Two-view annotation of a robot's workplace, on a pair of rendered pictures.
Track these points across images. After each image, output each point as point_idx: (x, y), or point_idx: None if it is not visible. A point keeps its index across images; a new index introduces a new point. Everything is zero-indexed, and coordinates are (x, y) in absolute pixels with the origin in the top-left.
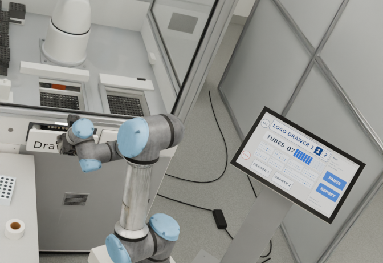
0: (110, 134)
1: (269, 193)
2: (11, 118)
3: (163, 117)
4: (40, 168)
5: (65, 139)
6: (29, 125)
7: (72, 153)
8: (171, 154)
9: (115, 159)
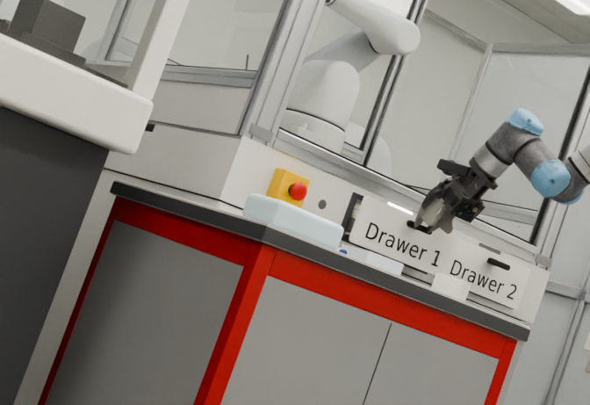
0: (463, 245)
1: None
2: (329, 178)
3: None
4: None
5: (458, 183)
6: (350, 200)
7: (472, 206)
8: (531, 317)
9: (571, 189)
